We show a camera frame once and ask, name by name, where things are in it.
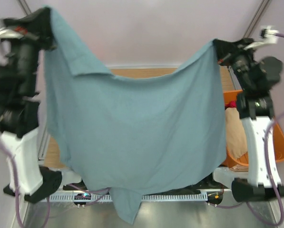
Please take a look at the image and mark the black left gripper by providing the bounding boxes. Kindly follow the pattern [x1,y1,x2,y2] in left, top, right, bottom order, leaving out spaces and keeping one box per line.
[0,6,59,94]

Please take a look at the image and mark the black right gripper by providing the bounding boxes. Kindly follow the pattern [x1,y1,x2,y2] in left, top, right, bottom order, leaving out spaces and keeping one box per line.
[214,38,259,92]

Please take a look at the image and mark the blue grey t shirt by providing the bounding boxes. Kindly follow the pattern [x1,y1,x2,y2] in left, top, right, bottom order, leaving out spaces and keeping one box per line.
[44,9,226,224]

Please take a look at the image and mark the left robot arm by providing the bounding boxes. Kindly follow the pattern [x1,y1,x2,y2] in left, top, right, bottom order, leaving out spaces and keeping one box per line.
[0,7,62,203]

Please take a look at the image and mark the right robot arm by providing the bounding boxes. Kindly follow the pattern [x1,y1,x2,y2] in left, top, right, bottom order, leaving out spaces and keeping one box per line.
[204,38,284,202]

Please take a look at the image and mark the red t shirt in basket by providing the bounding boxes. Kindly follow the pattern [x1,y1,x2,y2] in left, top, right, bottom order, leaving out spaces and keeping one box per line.
[225,101,236,109]

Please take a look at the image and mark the beige t shirt in basket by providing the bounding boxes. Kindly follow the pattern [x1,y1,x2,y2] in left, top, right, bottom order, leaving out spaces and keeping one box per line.
[225,108,248,159]

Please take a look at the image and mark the orange plastic basket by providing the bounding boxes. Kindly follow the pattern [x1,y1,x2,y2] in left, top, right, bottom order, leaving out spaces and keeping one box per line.
[222,90,284,168]

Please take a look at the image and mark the left aluminium corner post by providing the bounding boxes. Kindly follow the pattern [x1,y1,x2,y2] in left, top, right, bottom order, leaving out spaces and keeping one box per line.
[16,0,32,15]

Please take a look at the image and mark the aluminium corner post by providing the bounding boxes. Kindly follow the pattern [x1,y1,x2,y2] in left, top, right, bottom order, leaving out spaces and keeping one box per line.
[243,0,272,38]
[16,0,32,15]

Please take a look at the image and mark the right aluminium corner post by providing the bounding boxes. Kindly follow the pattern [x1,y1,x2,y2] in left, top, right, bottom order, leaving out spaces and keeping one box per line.
[243,0,272,38]

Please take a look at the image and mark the white slotted cable duct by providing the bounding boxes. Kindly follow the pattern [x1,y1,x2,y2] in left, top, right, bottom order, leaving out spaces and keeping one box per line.
[49,192,208,202]

